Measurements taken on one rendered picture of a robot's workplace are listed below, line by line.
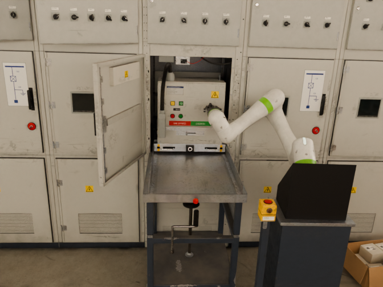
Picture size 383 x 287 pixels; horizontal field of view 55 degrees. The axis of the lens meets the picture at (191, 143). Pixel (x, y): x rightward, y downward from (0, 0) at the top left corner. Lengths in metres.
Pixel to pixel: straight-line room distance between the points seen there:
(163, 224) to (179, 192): 0.91
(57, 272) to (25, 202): 0.59
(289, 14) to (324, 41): 0.32
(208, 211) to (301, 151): 1.07
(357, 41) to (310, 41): 0.33
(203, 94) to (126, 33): 0.68
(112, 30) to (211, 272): 1.76
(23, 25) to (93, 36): 0.49
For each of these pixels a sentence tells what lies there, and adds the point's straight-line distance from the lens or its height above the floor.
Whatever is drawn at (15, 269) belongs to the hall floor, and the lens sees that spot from 3.19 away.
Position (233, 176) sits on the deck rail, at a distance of 2.43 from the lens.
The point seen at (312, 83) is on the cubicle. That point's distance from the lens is 2.82.
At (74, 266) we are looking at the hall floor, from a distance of 3.08.
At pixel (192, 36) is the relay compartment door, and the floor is 1.71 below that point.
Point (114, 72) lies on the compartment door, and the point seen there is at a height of 1.51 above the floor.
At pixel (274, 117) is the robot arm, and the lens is 2.59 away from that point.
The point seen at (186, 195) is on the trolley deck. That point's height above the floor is 0.84.
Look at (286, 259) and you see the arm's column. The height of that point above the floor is 0.50.
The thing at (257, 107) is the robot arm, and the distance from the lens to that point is 2.42.
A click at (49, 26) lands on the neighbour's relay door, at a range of 2.43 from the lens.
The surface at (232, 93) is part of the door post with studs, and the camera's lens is 2.71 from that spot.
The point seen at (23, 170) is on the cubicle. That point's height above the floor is 0.70.
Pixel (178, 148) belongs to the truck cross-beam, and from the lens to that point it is 2.76.
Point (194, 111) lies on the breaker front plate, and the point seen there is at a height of 1.18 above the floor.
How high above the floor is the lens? 1.84
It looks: 19 degrees down
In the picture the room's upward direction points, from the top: 2 degrees clockwise
